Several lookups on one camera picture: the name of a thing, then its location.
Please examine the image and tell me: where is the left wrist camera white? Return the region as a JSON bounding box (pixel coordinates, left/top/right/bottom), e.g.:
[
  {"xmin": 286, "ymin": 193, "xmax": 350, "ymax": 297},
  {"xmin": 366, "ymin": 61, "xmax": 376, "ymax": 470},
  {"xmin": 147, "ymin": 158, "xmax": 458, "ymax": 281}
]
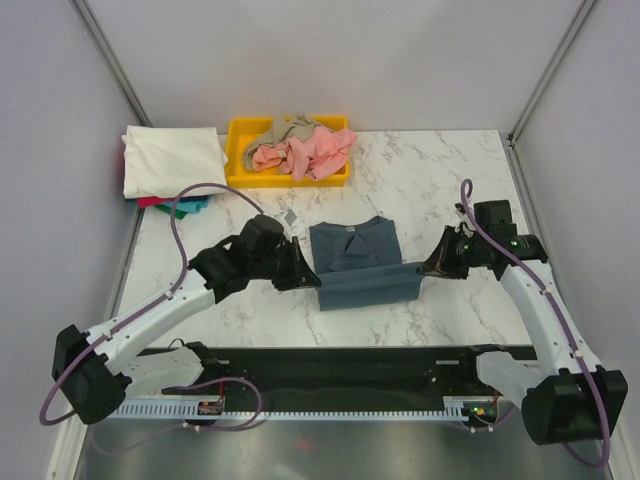
[{"xmin": 284, "ymin": 209, "xmax": 297, "ymax": 225}]

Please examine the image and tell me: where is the blue-grey t-shirt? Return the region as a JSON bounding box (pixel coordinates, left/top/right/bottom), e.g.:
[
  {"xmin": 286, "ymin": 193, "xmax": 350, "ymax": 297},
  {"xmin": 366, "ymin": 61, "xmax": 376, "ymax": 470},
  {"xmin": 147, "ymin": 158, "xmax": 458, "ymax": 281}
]
[{"xmin": 310, "ymin": 216, "xmax": 423, "ymax": 312}]

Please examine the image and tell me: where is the pink t-shirt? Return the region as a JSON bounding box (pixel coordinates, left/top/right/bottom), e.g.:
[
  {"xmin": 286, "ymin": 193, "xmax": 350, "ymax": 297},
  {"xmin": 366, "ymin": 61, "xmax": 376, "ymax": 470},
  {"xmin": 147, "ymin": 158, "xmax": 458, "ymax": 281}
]
[{"xmin": 250, "ymin": 126, "xmax": 357, "ymax": 182}]

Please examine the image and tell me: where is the beige t-shirt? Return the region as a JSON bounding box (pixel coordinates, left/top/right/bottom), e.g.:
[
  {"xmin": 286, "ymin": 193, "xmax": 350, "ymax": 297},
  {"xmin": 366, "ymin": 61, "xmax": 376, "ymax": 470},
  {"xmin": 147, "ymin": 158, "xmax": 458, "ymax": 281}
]
[{"xmin": 242, "ymin": 114, "xmax": 321, "ymax": 171}]

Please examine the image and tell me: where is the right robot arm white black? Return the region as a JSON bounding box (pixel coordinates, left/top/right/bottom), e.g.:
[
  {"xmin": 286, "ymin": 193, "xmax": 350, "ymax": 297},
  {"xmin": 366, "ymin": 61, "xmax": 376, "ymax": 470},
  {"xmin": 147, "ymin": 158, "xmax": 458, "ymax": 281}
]
[{"xmin": 418, "ymin": 200, "xmax": 628, "ymax": 445}]

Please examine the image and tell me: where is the folded red t-shirt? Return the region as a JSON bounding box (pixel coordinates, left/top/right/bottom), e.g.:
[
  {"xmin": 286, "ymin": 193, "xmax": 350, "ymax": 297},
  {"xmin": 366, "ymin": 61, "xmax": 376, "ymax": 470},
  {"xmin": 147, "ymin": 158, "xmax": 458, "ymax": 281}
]
[{"xmin": 137, "ymin": 196, "xmax": 173, "ymax": 208}]

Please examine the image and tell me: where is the aluminium frame rail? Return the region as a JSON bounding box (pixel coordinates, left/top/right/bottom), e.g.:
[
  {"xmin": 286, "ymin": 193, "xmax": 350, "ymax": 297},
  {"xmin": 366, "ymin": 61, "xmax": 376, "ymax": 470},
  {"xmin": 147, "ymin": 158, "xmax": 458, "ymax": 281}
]
[{"xmin": 69, "ymin": 357, "xmax": 619, "ymax": 401}]

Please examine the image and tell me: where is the white slotted cable duct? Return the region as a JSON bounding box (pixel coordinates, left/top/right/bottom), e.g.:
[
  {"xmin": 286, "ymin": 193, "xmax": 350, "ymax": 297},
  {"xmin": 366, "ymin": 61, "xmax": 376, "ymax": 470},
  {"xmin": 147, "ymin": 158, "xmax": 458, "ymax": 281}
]
[{"xmin": 108, "ymin": 397, "xmax": 468, "ymax": 422}]

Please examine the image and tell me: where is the folded light blue t-shirt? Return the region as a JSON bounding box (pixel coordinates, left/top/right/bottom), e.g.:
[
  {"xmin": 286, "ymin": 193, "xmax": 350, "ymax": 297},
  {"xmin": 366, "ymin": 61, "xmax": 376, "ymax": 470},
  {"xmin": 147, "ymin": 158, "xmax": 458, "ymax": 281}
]
[{"xmin": 176, "ymin": 196, "xmax": 210, "ymax": 214}]

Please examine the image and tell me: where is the yellow plastic bin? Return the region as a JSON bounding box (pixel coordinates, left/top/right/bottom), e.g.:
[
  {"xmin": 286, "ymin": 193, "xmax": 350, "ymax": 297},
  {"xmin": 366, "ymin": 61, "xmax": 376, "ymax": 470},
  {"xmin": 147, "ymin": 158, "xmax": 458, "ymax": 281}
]
[{"xmin": 225, "ymin": 117, "xmax": 352, "ymax": 189}]

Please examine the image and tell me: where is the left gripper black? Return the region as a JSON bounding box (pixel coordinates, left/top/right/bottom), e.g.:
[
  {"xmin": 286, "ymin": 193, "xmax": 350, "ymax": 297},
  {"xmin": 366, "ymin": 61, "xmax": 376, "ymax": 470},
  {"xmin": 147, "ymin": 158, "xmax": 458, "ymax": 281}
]
[{"xmin": 250, "ymin": 236, "xmax": 320, "ymax": 291}]

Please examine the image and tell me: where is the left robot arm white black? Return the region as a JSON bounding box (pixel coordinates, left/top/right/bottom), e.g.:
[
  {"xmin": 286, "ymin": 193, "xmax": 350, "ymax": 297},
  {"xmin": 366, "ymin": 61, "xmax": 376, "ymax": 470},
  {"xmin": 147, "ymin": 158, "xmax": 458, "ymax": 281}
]
[{"xmin": 52, "ymin": 214, "xmax": 321, "ymax": 425}]

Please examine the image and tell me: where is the folded white t-shirt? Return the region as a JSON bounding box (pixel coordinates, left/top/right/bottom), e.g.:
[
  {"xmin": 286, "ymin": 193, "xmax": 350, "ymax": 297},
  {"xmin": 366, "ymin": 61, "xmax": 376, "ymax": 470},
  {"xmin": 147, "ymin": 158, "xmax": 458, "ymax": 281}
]
[{"xmin": 122, "ymin": 125, "xmax": 228, "ymax": 199}]

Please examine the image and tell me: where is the right aluminium post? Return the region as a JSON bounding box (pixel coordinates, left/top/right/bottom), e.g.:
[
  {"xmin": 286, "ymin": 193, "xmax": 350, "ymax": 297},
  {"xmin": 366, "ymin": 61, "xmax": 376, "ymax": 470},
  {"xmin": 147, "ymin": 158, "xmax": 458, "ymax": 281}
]
[{"xmin": 504, "ymin": 0, "xmax": 601, "ymax": 146}]

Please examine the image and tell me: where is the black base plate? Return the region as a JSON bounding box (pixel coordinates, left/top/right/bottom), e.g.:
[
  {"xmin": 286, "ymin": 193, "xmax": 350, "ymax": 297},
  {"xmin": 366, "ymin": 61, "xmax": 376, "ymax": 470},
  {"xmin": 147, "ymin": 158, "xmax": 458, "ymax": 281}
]
[{"xmin": 159, "ymin": 343, "xmax": 519, "ymax": 414}]

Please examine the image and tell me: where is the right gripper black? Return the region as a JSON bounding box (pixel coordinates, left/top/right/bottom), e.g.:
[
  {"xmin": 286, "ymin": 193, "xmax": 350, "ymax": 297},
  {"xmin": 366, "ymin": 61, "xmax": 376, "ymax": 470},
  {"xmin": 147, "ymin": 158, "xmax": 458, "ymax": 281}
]
[{"xmin": 418, "ymin": 225, "xmax": 488, "ymax": 280}]

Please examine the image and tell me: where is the folded green t-shirt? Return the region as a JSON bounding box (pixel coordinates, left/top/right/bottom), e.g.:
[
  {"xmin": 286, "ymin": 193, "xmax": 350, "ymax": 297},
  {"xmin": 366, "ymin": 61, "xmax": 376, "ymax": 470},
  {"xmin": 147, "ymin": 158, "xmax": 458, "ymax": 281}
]
[{"xmin": 155, "ymin": 204, "xmax": 188, "ymax": 220}]

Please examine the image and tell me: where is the aluminium post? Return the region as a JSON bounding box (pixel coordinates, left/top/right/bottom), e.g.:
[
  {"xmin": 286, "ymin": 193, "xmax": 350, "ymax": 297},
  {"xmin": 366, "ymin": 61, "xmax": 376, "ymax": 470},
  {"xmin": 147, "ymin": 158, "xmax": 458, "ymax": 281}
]
[
  {"xmin": 504, "ymin": 0, "xmax": 601, "ymax": 146},
  {"xmin": 69, "ymin": 0, "xmax": 152, "ymax": 127}
]

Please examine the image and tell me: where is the left aluminium post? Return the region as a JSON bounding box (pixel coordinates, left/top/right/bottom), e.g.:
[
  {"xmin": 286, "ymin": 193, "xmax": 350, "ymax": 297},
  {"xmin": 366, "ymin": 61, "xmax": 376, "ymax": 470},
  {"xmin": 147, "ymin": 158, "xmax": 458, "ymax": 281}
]
[{"xmin": 69, "ymin": 0, "xmax": 152, "ymax": 127}]

